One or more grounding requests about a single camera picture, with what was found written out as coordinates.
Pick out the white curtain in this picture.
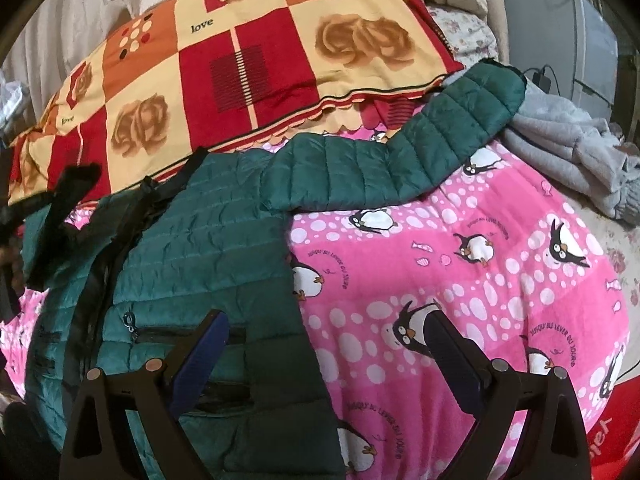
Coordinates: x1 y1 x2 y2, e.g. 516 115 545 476
10 0 171 96

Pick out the black charger with cable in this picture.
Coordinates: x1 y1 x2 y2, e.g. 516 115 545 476
530 64 557 95

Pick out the red rose print blanket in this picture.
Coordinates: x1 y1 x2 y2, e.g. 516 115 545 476
7 0 466 206

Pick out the grey clothes pile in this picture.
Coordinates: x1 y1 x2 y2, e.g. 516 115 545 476
502 80 640 221

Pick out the green quilted jacket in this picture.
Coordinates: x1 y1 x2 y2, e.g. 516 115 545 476
22 60 528 480

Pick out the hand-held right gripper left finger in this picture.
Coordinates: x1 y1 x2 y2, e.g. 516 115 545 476
59 309 232 480

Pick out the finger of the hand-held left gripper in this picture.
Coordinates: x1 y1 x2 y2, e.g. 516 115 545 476
27 162 103 286

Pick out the red cloth with white print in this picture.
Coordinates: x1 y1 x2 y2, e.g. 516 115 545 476
575 375 637 480

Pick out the white cabinet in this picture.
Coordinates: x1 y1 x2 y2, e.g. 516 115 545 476
500 0 621 106

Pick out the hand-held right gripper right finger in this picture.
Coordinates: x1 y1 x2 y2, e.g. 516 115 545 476
422 310 593 480

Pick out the pink penguin print blanket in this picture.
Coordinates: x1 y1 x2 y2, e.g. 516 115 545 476
0 125 631 480

